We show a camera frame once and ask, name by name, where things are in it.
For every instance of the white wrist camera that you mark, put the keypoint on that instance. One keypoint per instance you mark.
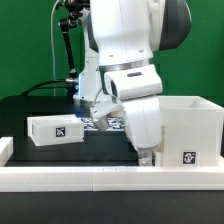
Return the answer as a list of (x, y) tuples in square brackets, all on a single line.
[(104, 110)]

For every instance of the fiducial marker sheet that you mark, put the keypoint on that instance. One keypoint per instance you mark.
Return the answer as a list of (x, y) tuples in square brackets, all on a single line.
[(107, 124)]

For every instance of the white drawer with knob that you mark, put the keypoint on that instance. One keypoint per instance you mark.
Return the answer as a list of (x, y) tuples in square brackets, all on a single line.
[(156, 158)]

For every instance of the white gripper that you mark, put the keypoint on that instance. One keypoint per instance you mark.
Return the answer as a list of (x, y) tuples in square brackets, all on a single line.
[(136, 92)]

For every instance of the white drawer cabinet box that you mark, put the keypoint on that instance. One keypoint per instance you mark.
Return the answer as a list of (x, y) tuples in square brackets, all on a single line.
[(191, 131)]

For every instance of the white L-shaped barrier fence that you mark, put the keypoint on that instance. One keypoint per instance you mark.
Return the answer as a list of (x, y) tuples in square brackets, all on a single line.
[(49, 179)]

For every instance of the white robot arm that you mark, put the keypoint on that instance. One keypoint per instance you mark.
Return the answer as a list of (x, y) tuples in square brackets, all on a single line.
[(125, 33)]

